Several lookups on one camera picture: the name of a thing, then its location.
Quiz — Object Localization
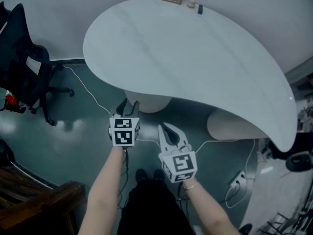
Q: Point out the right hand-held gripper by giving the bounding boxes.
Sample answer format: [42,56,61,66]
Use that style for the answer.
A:
[157,122,199,184]

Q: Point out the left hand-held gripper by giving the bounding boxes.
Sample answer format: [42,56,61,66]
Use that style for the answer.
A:
[108,97,141,148]

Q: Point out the person's right forearm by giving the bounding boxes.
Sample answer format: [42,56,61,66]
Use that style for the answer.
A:
[182,179,243,235]

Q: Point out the person's left forearm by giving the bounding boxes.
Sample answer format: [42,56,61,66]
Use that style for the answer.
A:
[77,145,125,235]

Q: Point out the person's right black shoe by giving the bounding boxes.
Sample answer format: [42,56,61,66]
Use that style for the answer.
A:
[153,168,166,182]

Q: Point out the person's black shoe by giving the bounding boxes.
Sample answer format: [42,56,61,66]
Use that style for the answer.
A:
[134,168,148,184]
[153,168,166,182]

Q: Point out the person's left black shoe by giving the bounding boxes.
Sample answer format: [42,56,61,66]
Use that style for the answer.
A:
[134,168,148,184]

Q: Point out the person's black trousers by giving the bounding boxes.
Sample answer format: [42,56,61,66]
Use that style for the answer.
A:
[116,181,197,235]

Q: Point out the white power strip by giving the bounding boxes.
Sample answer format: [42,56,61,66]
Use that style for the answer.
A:
[228,170,247,188]

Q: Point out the white paper sheet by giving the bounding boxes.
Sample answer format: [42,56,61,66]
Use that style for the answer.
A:
[25,56,42,74]

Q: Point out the red and black object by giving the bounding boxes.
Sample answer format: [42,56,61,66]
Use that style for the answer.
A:
[4,90,27,114]

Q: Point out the black office chair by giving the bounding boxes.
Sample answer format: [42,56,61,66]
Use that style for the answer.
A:
[0,0,75,127]

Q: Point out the black round appliance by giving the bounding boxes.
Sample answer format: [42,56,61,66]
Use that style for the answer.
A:
[285,151,313,173]

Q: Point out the dark wooden furniture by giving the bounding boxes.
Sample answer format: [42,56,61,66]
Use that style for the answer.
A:
[0,164,87,235]

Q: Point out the white table pedestal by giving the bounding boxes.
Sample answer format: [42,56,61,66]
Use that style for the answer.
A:
[206,108,270,141]
[123,89,172,114]

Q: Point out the long white floor cable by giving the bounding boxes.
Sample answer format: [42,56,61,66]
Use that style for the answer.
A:
[63,66,162,146]

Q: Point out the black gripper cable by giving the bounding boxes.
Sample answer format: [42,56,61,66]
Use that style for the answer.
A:
[116,146,131,210]

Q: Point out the white power strip cable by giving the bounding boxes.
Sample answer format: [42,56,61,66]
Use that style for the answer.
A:
[195,138,257,209]

